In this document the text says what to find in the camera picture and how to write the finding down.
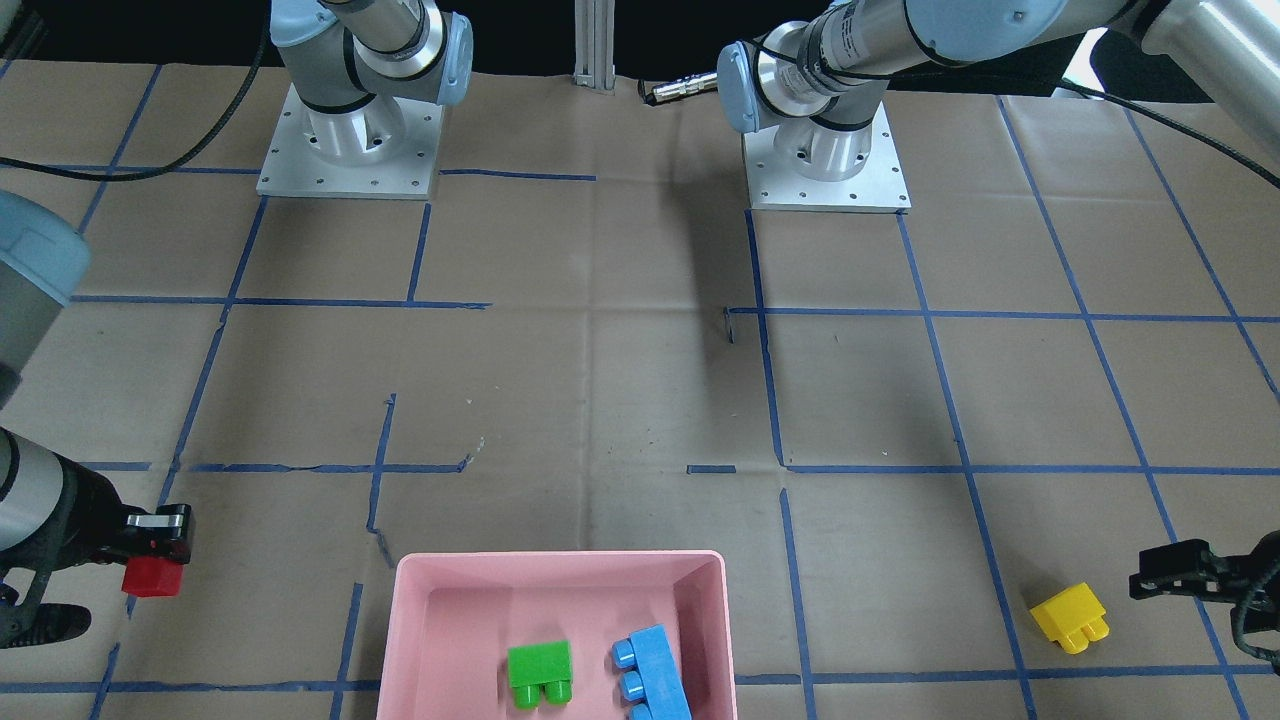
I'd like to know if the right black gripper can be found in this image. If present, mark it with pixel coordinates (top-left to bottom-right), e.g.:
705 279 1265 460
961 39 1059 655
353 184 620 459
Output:
1 460 193 650

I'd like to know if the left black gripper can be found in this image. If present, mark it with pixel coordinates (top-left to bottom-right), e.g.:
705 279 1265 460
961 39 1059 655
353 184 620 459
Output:
1129 530 1279 621

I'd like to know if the red toy block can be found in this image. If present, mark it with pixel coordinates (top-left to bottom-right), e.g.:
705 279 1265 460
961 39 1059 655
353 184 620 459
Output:
122 556 186 598

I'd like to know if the yellow toy block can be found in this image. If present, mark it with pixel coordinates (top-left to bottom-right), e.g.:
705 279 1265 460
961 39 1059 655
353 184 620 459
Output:
1030 582 1111 655

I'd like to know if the green toy block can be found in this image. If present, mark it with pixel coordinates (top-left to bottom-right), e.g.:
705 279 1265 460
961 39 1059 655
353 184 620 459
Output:
507 641 573 711

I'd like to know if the blue toy block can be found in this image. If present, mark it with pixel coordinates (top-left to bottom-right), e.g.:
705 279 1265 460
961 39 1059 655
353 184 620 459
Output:
611 624 692 719

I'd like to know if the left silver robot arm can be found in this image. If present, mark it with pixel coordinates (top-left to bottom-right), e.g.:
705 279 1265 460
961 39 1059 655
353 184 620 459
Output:
717 1 1277 642

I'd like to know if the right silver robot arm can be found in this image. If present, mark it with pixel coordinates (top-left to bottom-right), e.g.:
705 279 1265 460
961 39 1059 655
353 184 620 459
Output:
1 1 475 648

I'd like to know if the pink plastic box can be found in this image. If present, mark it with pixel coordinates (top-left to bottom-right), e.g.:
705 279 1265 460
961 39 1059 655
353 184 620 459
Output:
378 550 739 719

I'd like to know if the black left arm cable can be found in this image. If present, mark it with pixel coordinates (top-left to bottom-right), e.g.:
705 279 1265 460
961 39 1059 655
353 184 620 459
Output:
1050 79 1280 191

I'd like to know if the aluminium frame post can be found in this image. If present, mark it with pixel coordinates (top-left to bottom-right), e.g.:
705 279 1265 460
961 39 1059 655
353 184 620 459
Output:
571 0 616 94

